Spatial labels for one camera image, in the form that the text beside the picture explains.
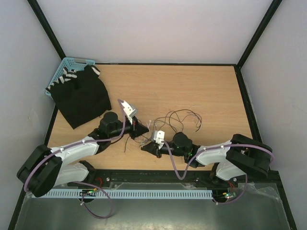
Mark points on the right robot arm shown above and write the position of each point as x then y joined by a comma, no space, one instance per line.
238,156

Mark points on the left circuit board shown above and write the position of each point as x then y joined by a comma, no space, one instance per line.
88,192

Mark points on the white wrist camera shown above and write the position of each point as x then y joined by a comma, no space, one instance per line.
158,137
129,110

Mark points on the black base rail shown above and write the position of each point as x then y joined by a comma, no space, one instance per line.
199,178

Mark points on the light blue plastic basket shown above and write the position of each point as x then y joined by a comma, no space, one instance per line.
71,64

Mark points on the left black frame post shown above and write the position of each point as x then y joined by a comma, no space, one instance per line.
47,28

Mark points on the light blue slotted cable duct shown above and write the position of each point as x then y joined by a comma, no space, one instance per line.
133,194

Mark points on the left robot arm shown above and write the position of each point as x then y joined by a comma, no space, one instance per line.
48,167

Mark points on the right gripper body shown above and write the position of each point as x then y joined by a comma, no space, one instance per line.
159,154

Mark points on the right circuit board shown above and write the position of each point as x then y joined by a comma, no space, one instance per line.
229,195

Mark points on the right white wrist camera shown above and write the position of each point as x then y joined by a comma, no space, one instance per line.
158,137

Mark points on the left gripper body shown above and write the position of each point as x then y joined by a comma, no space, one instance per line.
133,128

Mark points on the black white striped cloth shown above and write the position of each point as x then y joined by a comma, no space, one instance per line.
89,72

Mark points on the black frame post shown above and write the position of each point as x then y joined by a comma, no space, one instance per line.
47,28
259,31

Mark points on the circuit board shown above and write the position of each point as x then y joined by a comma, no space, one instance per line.
88,192
229,195

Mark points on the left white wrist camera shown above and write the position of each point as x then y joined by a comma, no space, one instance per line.
129,110

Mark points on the right black frame post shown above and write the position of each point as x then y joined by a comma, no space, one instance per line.
259,31

